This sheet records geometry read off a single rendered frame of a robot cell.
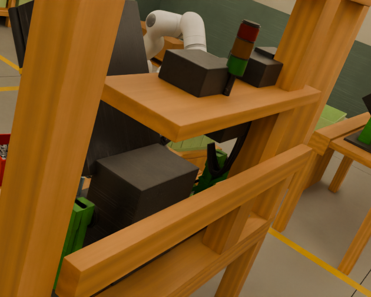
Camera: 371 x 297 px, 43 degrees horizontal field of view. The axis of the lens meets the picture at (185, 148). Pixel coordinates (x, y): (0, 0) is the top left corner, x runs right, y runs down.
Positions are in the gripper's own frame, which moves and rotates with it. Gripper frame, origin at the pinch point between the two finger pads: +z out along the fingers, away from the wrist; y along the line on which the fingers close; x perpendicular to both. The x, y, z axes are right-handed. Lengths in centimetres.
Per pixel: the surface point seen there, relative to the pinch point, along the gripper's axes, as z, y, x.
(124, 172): 33.6, 18.4, -1.8
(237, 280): -26, -36, 81
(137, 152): 20.6, 11.1, -3.2
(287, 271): -120, -95, 144
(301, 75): -26, 46, 3
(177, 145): -67, -69, 17
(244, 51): 12, 58, -14
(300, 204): -230, -143, 148
